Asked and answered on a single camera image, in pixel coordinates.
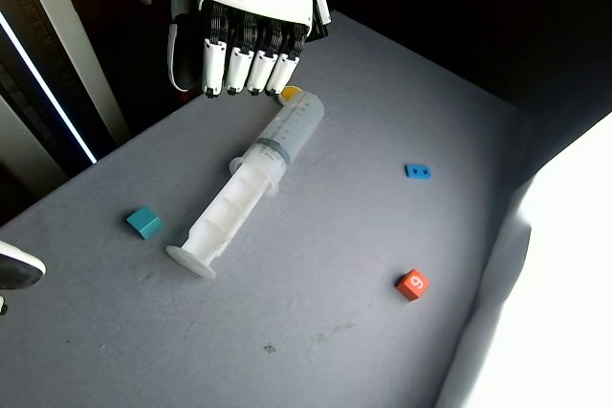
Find large clear plastic syringe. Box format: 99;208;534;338
165;91;325;280

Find yellow button with white rim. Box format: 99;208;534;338
278;85;303;106

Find teal cube block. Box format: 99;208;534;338
125;204;164;241

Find bright light strip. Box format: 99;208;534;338
0;11;99;165

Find blue block with two holes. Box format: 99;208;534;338
404;163;432;181

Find grey table cloth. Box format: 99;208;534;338
0;9;541;408

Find orange cube block with number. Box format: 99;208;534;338
395;268;430;303

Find white backdrop panel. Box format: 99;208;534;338
434;111;612;408

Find white upright post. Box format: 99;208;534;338
13;0;133;141

